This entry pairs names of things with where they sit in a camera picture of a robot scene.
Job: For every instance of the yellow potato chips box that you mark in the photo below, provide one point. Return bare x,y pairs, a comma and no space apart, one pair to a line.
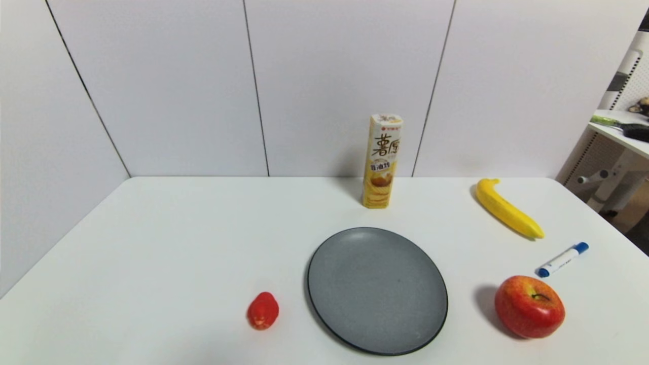
377,187

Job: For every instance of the gray round plate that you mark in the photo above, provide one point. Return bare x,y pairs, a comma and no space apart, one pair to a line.
375,289

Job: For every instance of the black object on desk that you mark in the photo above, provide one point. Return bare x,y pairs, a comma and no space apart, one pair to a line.
638,133

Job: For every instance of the brown object on desk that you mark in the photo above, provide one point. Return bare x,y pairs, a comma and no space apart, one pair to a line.
641,106

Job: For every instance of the yellow banana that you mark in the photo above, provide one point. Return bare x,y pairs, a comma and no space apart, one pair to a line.
504,208

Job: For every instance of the red apple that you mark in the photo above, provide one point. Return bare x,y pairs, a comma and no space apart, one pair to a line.
527,309

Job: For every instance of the white marker with blue cap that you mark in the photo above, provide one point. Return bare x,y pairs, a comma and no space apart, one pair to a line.
562,260

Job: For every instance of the green tool on desk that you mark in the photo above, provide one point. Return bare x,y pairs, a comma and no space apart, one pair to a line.
606,120

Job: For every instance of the white side desk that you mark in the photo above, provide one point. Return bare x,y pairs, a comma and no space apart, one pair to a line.
626,147

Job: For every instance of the white pegboard panel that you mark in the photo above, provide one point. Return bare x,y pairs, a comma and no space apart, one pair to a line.
631,76

